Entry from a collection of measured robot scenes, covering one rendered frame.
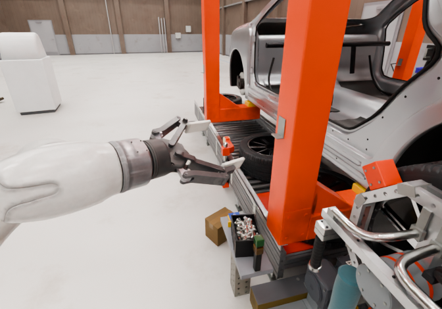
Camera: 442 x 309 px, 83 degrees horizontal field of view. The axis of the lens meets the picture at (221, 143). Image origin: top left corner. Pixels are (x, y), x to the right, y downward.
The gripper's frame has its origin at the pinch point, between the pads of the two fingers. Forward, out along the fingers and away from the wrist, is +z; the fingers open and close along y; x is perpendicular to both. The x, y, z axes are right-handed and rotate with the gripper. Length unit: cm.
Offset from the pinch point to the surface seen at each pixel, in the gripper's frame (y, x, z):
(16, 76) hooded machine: 491, 287, 26
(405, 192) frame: -36, -2, 47
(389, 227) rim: -45, 22, 72
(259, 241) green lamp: -16, 56, 42
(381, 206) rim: -36, 13, 63
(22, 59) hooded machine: 502, 258, 40
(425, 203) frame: -41, -5, 44
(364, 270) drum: -44, 19, 34
